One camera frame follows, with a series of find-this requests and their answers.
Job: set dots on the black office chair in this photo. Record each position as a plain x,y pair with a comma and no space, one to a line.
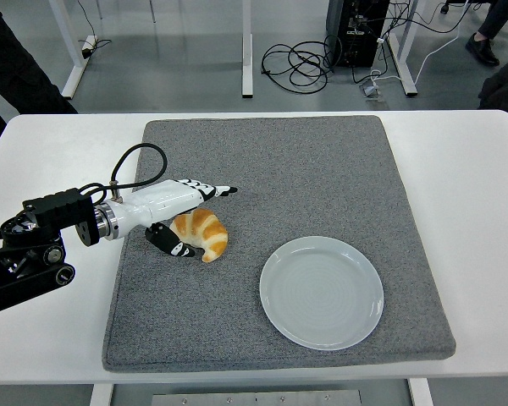
445,6

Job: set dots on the white table leg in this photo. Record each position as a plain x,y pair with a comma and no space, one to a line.
101,395
421,393

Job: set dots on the slanted white desk leg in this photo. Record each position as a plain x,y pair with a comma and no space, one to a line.
74,76
408,82

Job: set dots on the pale blue round plate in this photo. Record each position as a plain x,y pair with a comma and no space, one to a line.
321,296

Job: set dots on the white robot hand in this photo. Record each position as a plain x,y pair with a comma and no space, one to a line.
161,203

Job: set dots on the grey metal plate with screws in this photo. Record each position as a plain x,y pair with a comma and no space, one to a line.
254,398

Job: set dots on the straight white desk leg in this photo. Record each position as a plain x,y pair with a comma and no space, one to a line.
246,63

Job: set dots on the black computer tower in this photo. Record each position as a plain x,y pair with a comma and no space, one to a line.
343,17

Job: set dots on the grey fabric mat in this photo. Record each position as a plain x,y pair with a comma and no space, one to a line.
279,177

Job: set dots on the golden croissant bread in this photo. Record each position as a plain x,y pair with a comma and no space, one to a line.
211,234

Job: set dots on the white power strip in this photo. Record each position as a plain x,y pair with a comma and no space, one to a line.
89,46

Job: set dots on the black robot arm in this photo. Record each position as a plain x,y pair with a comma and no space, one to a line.
55,207

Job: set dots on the person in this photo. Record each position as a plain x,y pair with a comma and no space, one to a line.
8,63
482,48

